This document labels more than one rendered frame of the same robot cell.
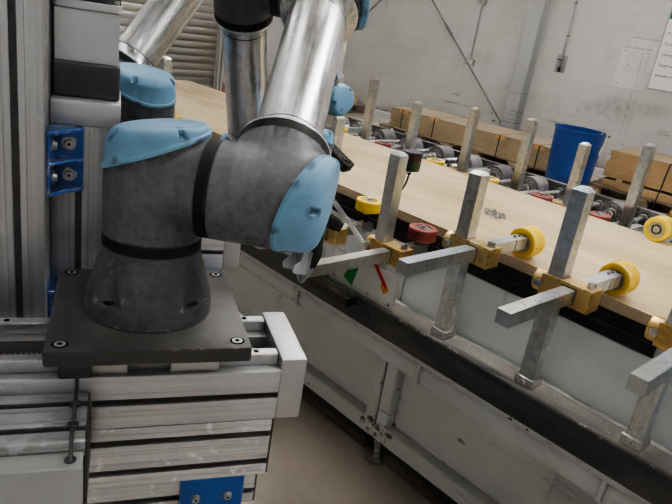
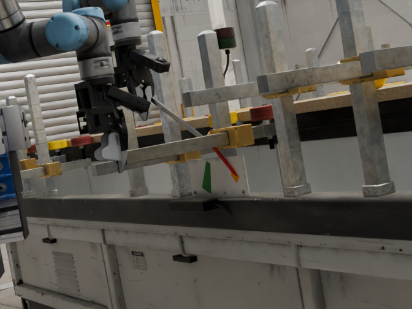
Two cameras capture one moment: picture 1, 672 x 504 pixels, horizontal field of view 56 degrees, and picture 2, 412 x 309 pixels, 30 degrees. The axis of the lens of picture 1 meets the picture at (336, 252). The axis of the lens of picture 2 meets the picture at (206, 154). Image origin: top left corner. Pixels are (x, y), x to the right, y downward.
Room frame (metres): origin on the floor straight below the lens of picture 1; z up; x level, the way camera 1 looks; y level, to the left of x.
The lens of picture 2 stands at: (-0.25, -0.50, 0.91)
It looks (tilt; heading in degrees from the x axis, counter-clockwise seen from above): 3 degrees down; 13
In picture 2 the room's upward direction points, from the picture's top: 10 degrees counter-clockwise
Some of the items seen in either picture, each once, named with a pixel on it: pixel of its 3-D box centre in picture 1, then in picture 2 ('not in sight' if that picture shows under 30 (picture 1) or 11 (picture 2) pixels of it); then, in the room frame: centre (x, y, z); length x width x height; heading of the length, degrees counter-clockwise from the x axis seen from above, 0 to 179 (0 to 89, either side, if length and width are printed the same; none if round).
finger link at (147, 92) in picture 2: not in sight; (141, 103); (1.70, 0.10, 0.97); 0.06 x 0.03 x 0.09; 65
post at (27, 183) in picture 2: not in sight; (21, 154); (2.68, 0.95, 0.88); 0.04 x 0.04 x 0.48; 45
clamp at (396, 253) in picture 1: (388, 250); (230, 137); (1.61, -0.14, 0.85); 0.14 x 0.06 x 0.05; 45
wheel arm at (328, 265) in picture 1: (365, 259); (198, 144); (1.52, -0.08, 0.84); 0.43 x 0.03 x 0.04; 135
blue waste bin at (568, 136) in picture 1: (573, 160); not in sight; (6.93, -2.40, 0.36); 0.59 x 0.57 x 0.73; 141
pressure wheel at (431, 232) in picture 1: (419, 244); (268, 126); (1.67, -0.23, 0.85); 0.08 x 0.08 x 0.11
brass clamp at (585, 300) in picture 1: (565, 289); (368, 68); (1.25, -0.49, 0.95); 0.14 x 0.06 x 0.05; 45
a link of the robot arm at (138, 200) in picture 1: (161, 176); not in sight; (0.71, 0.21, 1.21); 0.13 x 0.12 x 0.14; 89
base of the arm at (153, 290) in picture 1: (151, 268); not in sight; (0.71, 0.22, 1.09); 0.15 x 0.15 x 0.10
